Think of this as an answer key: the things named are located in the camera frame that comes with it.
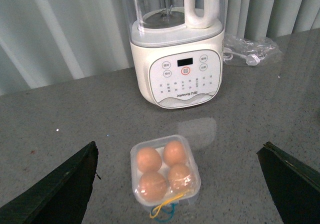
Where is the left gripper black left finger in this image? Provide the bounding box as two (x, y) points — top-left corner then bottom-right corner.
(0, 141), (98, 224)

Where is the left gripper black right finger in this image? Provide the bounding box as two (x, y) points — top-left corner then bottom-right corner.
(257, 142), (320, 224)

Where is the brown egg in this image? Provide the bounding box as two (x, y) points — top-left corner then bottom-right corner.
(138, 172), (168, 203)

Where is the back left egg in box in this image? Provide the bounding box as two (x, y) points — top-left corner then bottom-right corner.
(136, 147), (162, 173)

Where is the egg in box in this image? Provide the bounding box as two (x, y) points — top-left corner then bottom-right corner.
(136, 147), (162, 173)
(167, 164), (195, 193)
(163, 140), (187, 167)

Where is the clear plastic egg box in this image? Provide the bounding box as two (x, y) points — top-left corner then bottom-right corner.
(130, 135), (201, 211)

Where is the front right egg in box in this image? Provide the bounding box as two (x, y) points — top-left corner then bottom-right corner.
(167, 164), (195, 193)

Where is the back right egg in box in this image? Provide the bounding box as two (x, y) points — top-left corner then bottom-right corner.
(163, 140), (187, 167)

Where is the yellow rubber band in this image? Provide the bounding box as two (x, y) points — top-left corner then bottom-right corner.
(149, 191), (190, 222)

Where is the blue rubber band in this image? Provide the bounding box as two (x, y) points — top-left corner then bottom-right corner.
(149, 203), (176, 223)

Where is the clear plastic bag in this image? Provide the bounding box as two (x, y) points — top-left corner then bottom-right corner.
(223, 33), (283, 67)

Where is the white Joyoung blender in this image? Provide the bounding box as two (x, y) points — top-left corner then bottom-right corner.
(122, 0), (225, 109)

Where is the white power cable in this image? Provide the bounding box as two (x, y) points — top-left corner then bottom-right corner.
(222, 46), (261, 66)

